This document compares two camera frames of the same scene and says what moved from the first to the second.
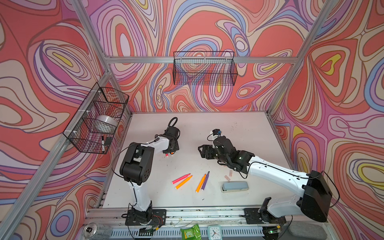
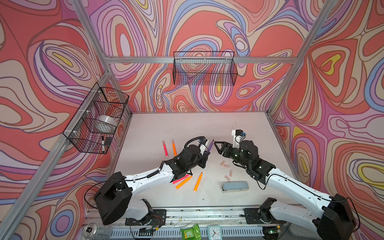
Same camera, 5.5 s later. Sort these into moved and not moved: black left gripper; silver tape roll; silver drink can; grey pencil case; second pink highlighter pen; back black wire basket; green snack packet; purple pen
Moved: purple pen; black left gripper
Not moved: second pink highlighter pen; back black wire basket; grey pencil case; silver drink can; green snack packet; silver tape roll
